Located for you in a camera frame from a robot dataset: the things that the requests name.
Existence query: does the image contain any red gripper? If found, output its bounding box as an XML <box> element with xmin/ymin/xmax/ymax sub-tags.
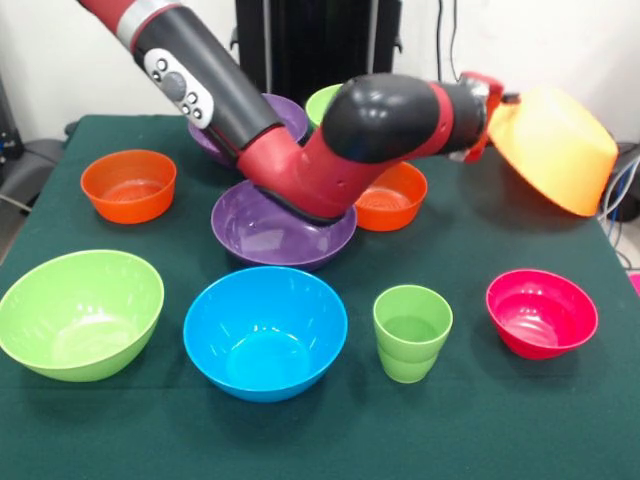
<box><xmin>449</xmin><ymin>71</ymin><xmax>524</xmax><ymax>164</ymax></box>

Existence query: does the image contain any large orange bowl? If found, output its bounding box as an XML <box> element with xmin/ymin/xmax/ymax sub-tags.
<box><xmin>487</xmin><ymin>87</ymin><xmax>620</xmax><ymax>217</ymax></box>

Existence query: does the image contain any purple bowl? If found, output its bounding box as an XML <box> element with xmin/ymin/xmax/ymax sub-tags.
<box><xmin>187</xmin><ymin>92</ymin><xmax>310</xmax><ymax>170</ymax></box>
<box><xmin>210</xmin><ymin>179</ymin><xmax>358</xmax><ymax>272</ymax></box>

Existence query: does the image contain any large green bowl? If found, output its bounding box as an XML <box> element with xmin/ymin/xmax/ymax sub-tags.
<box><xmin>0</xmin><ymin>249</ymin><xmax>166</xmax><ymax>384</ymax></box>

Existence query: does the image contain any orange-red bowl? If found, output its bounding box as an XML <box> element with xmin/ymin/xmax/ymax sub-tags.
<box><xmin>353</xmin><ymin>160</ymin><xmax>429</xmax><ymax>232</ymax></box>
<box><xmin>80</xmin><ymin>149</ymin><xmax>178</xmax><ymax>225</ymax></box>

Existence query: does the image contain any small green bowl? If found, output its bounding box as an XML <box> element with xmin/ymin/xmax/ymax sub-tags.
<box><xmin>304</xmin><ymin>83</ymin><xmax>346</xmax><ymax>132</ymax></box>

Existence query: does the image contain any pink bowl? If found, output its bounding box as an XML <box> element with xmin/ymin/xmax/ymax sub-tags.
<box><xmin>485</xmin><ymin>269</ymin><xmax>600</xmax><ymax>361</ymax></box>

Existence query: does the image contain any green cup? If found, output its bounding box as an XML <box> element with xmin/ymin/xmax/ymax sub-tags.
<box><xmin>372</xmin><ymin>284</ymin><xmax>454</xmax><ymax>385</ymax></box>

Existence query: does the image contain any dark green tablecloth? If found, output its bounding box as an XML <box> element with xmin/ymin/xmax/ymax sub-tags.
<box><xmin>0</xmin><ymin>114</ymin><xmax>640</xmax><ymax>480</ymax></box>

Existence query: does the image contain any blue bowl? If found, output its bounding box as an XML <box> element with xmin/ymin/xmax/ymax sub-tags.
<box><xmin>182</xmin><ymin>265</ymin><xmax>349</xmax><ymax>403</ymax></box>

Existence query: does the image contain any grey office chair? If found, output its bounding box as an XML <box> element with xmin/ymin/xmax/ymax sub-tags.
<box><xmin>0</xmin><ymin>74</ymin><xmax>69</xmax><ymax>216</ymax></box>

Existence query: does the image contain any thin black cable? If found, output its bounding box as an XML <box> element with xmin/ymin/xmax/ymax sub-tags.
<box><xmin>449</xmin><ymin>0</ymin><xmax>464</xmax><ymax>81</ymax></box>

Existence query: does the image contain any black cable with plug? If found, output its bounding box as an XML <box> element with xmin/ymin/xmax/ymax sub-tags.
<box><xmin>435</xmin><ymin>0</ymin><xmax>446</xmax><ymax>84</ymax></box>

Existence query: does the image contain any tangle of floor cables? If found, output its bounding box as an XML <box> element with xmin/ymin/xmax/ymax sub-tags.
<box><xmin>597</xmin><ymin>154</ymin><xmax>640</xmax><ymax>266</ymax></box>

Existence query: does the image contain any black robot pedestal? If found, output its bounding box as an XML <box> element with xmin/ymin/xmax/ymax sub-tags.
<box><xmin>229</xmin><ymin>0</ymin><xmax>404</xmax><ymax>99</ymax></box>

